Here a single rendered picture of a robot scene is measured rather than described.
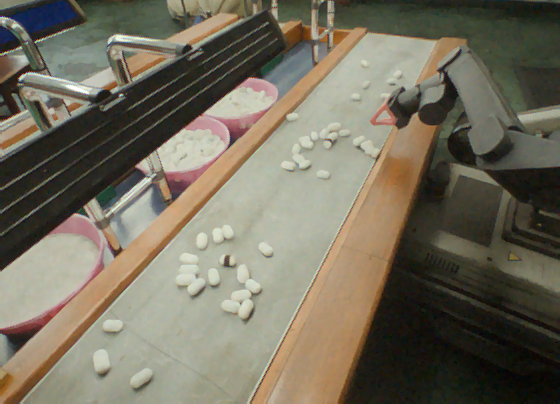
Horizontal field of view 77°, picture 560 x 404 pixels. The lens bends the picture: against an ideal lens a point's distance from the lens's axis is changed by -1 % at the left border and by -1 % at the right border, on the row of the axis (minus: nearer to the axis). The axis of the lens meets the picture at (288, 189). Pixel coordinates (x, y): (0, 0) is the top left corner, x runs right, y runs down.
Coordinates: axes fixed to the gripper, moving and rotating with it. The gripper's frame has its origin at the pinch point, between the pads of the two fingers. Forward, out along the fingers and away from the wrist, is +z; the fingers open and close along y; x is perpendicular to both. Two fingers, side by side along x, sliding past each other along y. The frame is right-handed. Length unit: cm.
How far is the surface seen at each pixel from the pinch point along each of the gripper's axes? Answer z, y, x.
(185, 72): -6, 44, -32
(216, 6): 187, -216, -108
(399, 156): -3.4, 5.7, 9.2
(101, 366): 17, 74, -8
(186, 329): 14, 63, -2
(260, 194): 17.7, 29.2, -5.9
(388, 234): -6.6, 31.4, 12.0
